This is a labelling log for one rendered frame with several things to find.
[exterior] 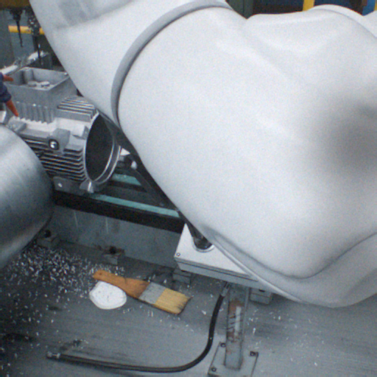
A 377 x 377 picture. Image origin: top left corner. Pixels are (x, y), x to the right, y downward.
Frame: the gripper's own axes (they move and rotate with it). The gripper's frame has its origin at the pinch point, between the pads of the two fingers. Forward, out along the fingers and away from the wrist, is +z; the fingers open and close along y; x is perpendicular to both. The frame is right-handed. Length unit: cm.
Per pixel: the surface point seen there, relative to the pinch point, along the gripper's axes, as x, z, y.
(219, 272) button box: 3.4, 9.3, -2.9
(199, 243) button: 0.8, 7.2, 0.5
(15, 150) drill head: -6.3, 4.1, 32.5
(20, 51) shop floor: -243, 270, 299
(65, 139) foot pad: -17.3, 17.8, 34.7
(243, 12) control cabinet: -265, 218, 80
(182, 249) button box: 1.9, 7.9, 2.8
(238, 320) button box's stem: 6.6, 21.0, -5.3
